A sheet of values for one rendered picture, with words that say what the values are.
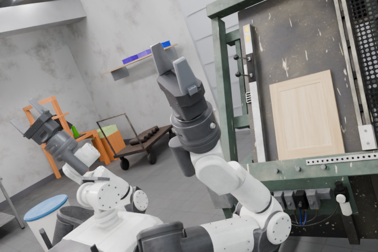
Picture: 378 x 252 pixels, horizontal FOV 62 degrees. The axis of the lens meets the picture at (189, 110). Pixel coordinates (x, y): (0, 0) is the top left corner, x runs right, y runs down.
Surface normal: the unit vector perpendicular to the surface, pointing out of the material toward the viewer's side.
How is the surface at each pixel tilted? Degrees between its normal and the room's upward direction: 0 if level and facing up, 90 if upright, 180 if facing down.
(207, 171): 114
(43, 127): 97
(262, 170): 60
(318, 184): 90
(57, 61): 90
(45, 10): 90
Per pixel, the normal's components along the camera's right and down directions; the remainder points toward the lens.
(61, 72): 0.72, -0.14
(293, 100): -0.60, -0.16
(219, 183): 0.07, 0.57
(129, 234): 0.21, -0.78
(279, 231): 0.53, 0.11
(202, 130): 0.30, 0.47
